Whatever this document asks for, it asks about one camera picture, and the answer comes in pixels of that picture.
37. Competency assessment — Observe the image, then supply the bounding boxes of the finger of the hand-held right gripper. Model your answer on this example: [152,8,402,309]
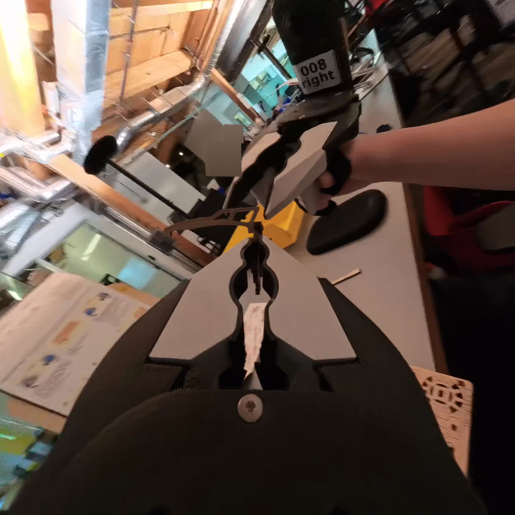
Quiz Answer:
[228,131,292,205]
[257,122,339,220]

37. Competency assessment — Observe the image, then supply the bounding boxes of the yellow plastic bin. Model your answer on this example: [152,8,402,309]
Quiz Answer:
[222,200,306,255]

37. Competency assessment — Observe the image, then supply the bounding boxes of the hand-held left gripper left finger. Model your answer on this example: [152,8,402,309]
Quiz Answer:
[148,237,263,361]

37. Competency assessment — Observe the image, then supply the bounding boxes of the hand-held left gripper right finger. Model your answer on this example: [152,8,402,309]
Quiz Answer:
[262,237,357,361]

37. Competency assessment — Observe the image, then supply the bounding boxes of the black oval pad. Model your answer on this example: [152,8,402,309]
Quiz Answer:
[306,189,388,256]

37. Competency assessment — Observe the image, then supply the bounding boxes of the person's right forearm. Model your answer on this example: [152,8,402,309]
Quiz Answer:
[350,97,515,193]

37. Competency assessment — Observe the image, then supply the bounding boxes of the laser-cut wooden parts sheet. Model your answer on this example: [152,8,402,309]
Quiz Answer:
[410,365,474,477]

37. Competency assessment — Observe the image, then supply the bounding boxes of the printed instruction sheet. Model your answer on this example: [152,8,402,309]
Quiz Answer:
[0,273,159,416]

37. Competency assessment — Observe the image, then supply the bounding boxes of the long curved wooden model part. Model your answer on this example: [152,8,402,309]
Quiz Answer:
[164,206,263,242]

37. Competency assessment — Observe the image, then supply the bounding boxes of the black round-headed stand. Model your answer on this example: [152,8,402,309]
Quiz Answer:
[83,135,182,215]

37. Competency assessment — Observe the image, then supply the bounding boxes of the red chair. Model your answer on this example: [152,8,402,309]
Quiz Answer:
[422,185,515,275]

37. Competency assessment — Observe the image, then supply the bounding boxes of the white paper scrap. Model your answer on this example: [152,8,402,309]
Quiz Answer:
[242,303,268,377]

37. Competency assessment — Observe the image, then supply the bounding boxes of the person's right hand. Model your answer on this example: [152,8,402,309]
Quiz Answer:
[316,139,367,212]

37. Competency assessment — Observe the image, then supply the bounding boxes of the silver ventilation duct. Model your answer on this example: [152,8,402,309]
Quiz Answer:
[115,74,213,151]

